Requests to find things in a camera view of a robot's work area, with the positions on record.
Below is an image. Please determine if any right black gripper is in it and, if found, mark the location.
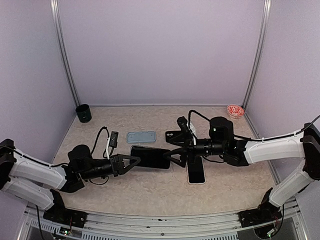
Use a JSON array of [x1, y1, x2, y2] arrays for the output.
[[163, 131, 226, 167]]

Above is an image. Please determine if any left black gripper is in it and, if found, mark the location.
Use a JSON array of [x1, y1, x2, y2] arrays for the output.
[[80, 153, 141, 180]]

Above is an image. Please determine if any blue-edged phone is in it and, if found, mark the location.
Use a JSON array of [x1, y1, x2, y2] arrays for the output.
[[130, 145, 171, 170]]

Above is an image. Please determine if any light blue phone case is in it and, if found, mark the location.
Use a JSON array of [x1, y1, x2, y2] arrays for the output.
[[126, 131, 157, 144]]

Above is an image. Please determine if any purple phone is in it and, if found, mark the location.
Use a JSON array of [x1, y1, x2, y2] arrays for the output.
[[187, 157, 205, 184]]

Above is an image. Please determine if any pink phone case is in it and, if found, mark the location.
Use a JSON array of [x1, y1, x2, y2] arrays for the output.
[[186, 156, 207, 185]]

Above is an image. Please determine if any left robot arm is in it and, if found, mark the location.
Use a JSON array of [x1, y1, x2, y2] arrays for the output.
[[0, 138, 141, 223]]

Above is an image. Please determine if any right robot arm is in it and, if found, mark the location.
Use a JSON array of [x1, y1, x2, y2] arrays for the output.
[[163, 116, 320, 222]]

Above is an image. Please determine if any black phone case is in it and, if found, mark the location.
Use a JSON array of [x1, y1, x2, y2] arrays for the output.
[[165, 130, 184, 145]]

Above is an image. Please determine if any red patterned bowl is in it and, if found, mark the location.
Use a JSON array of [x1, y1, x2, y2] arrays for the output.
[[226, 104, 245, 119]]

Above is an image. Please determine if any dark green cup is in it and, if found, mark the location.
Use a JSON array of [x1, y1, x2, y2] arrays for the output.
[[75, 104, 92, 123]]

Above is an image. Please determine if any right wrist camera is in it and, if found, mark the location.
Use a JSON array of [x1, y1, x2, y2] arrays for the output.
[[177, 116, 197, 139]]

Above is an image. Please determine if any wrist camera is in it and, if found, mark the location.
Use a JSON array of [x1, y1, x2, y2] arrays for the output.
[[102, 131, 119, 159], [177, 116, 197, 139]]

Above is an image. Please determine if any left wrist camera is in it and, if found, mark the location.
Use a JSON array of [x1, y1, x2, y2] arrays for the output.
[[102, 131, 119, 159]]

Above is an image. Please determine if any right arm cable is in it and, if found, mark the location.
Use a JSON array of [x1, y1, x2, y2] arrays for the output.
[[188, 109, 212, 126]]

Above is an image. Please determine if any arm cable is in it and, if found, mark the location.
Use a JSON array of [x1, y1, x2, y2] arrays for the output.
[[89, 126, 110, 156], [188, 109, 212, 126]]

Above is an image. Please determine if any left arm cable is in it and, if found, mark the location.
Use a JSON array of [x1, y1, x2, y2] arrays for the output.
[[89, 126, 110, 156]]

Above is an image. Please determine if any aluminium front rail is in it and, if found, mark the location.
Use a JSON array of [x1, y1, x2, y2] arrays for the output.
[[16, 199, 310, 240]]

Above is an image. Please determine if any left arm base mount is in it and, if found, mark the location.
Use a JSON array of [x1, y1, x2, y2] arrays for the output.
[[43, 189, 88, 228]]

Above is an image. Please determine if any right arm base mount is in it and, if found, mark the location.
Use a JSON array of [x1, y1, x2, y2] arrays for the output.
[[238, 188, 283, 228]]

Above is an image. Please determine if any right aluminium post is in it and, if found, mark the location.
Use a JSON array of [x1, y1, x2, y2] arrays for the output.
[[242, 0, 272, 111]]

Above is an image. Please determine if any aluminium post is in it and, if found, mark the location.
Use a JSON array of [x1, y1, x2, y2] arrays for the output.
[[242, 0, 272, 111], [50, 0, 80, 107]]

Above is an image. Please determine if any left aluminium post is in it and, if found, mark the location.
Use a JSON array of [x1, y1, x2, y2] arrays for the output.
[[50, 0, 80, 107]]

